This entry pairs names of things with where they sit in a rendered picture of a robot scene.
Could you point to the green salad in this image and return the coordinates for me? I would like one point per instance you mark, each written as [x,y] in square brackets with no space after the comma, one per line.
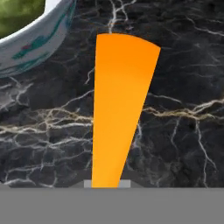
[17,14]

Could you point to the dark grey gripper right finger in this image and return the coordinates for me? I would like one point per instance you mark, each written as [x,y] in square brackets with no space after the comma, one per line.
[124,184]

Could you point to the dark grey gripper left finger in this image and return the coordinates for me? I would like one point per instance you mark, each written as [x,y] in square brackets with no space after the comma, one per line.
[87,184]

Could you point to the orange cheese wedge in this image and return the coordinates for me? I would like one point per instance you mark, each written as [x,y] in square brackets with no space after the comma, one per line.
[122,96]

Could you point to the white bowl with green pattern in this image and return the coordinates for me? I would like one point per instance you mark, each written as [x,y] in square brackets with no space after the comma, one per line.
[38,48]

